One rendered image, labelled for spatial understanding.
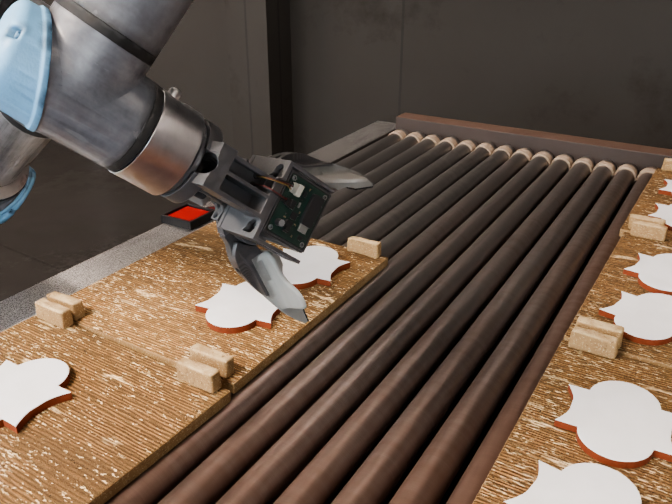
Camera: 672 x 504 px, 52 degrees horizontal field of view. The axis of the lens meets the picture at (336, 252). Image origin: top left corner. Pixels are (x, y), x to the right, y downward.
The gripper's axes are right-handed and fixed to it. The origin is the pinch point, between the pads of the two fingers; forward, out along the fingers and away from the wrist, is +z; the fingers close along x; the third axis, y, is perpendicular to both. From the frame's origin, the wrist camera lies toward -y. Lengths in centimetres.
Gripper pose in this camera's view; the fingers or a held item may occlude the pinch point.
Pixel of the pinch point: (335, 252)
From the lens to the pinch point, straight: 68.9
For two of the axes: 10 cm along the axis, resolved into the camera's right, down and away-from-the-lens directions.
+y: 6.0, 1.9, -7.8
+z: 6.8, 4.0, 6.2
